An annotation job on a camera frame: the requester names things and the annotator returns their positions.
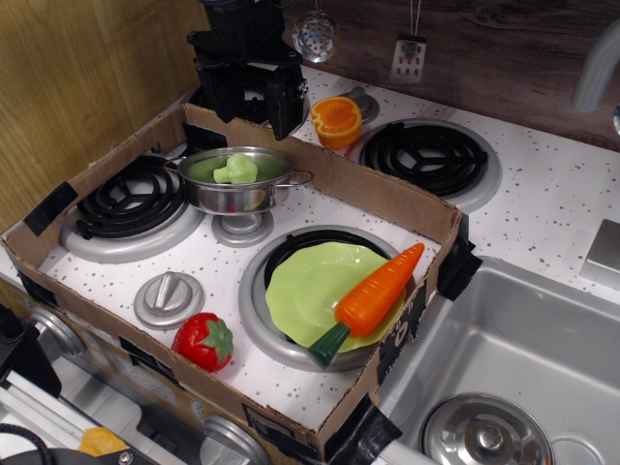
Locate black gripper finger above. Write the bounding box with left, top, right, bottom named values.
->
left=265, top=67, right=307, bottom=140
left=195, top=60, right=245, bottom=123

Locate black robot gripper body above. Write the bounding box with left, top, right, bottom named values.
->
left=187, top=0, right=302, bottom=78

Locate orange toy carrot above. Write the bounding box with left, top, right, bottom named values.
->
left=307, top=242, right=425, bottom=368

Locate light green plastic plate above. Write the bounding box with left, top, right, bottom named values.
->
left=265, top=241, right=406, bottom=353

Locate hanging steel strainer ladle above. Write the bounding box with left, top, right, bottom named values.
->
left=292, top=1, right=340, bottom=64

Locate orange toy half fruit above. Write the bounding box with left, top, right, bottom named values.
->
left=310, top=96, right=362, bottom=149

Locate silver stove knob back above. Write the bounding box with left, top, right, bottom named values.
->
left=341, top=86, right=380, bottom=124

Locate silver stove knob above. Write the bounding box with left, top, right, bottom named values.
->
left=134, top=271, right=205, bottom=331
left=212, top=211, right=274, bottom=248
left=341, top=86, right=380, bottom=124

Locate green toy broccoli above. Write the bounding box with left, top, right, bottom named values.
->
left=213, top=153, right=258, bottom=184

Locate small steel pot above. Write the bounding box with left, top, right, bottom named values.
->
left=164, top=146, right=313, bottom=215

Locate hanging steel spatula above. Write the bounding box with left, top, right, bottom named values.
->
left=388, top=1, right=427, bottom=85

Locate silver stove knob centre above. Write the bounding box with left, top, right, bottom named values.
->
left=212, top=211, right=274, bottom=248

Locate front left stove burner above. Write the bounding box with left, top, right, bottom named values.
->
left=60, top=154, right=204, bottom=264

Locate back right stove burner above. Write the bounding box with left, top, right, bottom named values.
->
left=346, top=118, right=502, bottom=214

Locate silver stove knob front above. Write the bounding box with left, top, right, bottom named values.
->
left=134, top=271, right=205, bottom=331

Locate front right stove burner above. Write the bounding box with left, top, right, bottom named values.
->
left=238, top=226, right=398, bottom=372

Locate red toy strawberry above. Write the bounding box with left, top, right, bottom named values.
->
left=171, top=313, right=233, bottom=373

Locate grey faucet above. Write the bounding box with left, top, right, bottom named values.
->
left=572, top=20, right=619, bottom=112

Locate silver oven knob left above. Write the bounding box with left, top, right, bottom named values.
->
left=30, top=306, right=86, bottom=362

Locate silver oven knob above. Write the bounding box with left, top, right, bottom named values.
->
left=30, top=306, right=86, bottom=362
left=200, top=415, right=270, bottom=465

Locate brown cardboard fence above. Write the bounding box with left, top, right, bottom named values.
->
left=3, top=105, right=462, bottom=463

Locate silver oven knob right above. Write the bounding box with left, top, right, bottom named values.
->
left=200, top=415, right=270, bottom=465

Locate grey faucet base block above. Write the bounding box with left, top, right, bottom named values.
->
left=580, top=219, right=620, bottom=291

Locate grey sink basin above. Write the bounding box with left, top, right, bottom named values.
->
left=378, top=258, right=619, bottom=464

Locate yellow sponge piece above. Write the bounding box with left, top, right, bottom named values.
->
left=77, top=426, right=127, bottom=457

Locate steel pot lid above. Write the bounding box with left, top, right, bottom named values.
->
left=418, top=392, right=554, bottom=465

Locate black clamp mount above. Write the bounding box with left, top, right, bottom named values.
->
left=1, top=305, right=62, bottom=398

